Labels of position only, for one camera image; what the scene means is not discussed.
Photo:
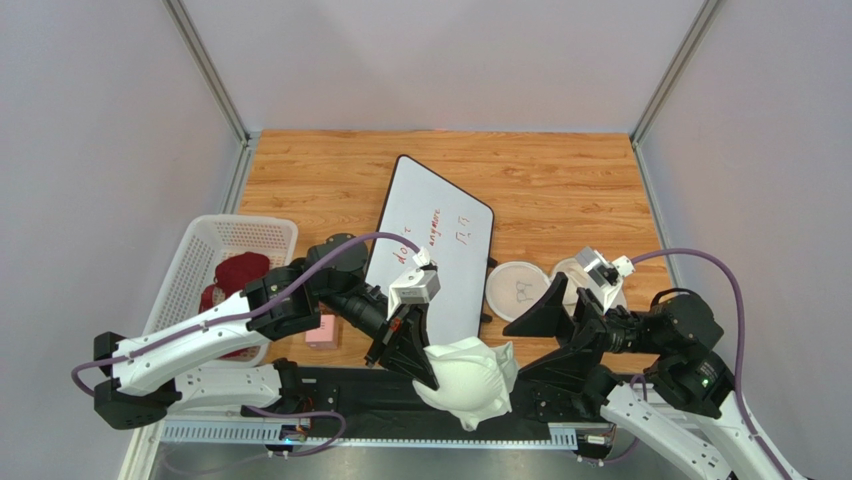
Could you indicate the whiteboard with red writing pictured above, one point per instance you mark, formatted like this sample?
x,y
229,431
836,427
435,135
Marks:
x,y
456,229

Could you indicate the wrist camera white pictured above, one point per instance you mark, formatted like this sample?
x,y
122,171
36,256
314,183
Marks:
x,y
608,276
416,286

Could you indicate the white bra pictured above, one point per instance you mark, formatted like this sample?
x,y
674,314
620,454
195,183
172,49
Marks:
x,y
475,381

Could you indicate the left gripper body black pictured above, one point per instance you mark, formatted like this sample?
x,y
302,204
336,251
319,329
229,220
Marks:
x,y
369,307

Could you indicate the dark red bra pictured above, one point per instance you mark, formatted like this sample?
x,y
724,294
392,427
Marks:
x,y
231,276

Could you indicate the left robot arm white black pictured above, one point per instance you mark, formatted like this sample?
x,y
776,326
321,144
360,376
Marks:
x,y
149,377

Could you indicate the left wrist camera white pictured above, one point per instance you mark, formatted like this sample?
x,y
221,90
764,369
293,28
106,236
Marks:
x,y
416,286

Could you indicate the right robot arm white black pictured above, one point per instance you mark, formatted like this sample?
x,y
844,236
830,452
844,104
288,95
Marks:
x,y
688,375

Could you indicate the aluminium frame rail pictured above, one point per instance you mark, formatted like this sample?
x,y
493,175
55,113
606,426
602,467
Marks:
x,y
403,429

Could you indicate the white mesh laundry bag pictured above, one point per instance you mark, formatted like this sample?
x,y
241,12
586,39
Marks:
x,y
513,287

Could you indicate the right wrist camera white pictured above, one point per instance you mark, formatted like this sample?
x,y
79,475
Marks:
x,y
608,276

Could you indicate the white plastic basket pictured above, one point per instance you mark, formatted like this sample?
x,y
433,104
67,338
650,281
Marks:
x,y
208,241

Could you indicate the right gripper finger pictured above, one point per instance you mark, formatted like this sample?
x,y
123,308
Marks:
x,y
547,317
570,383

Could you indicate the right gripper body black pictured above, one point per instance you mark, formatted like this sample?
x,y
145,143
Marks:
x,y
588,331

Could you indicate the pink eraser block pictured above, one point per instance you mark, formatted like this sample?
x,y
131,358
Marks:
x,y
325,336

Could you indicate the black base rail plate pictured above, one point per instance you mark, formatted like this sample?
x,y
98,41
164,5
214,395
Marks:
x,y
357,390

